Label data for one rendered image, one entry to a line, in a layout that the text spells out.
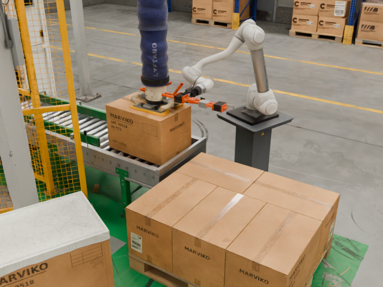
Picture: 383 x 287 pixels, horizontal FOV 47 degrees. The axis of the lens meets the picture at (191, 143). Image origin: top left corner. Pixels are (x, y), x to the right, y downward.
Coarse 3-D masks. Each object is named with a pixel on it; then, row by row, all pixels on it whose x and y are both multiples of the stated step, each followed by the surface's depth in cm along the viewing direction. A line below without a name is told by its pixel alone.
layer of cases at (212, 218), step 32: (192, 160) 366; (224, 160) 366; (160, 192) 322; (192, 192) 322; (224, 192) 322; (256, 192) 322; (288, 192) 322; (320, 192) 322; (128, 224) 310; (160, 224) 291; (192, 224) 288; (224, 224) 288; (256, 224) 288; (288, 224) 288; (320, 224) 288; (160, 256) 304; (192, 256) 285; (224, 256) 269; (256, 256) 260; (288, 256) 260; (320, 256) 316
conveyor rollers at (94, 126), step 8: (48, 104) 479; (56, 112) 458; (64, 112) 463; (48, 120) 439; (56, 120) 445; (64, 120) 442; (80, 120) 439; (88, 120) 445; (96, 120) 442; (72, 128) 429; (80, 128) 426; (88, 128) 423; (96, 128) 422; (104, 128) 428; (96, 136) 408; (104, 136) 406; (104, 144) 393; (112, 152) 378; (120, 152) 386; (136, 160) 365; (144, 160) 372
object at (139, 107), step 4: (140, 104) 361; (132, 108) 359; (136, 108) 356; (140, 108) 355; (144, 108) 353; (148, 108) 353; (152, 108) 353; (156, 108) 349; (148, 112) 350; (152, 112) 348; (156, 112) 347; (160, 112) 346; (164, 112) 347; (168, 112) 349
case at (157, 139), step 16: (128, 96) 385; (112, 112) 366; (128, 112) 354; (144, 112) 352; (176, 112) 352; (112, 128) 373; (128, 128) 361; (144, 128) 350; (160, 128) 339; (176, 128) 356; (112, 144) 381; (128, 144) 369; (144, 144) 357; (160, 144) 346; (176, 144) 362; (160, 160) 353
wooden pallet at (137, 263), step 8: (328, 248) 334; (136, 256) 319; (136, 264) 323; (144, 264) 318; (152, 264) 312; (144, 272) 321; (152, 272) 322; (160, 272) 322; (168, 272) 305; (312, 272) 305; (160, 280) 314; (168, 280) 314; (176, 280) 314; (184, 280) 299
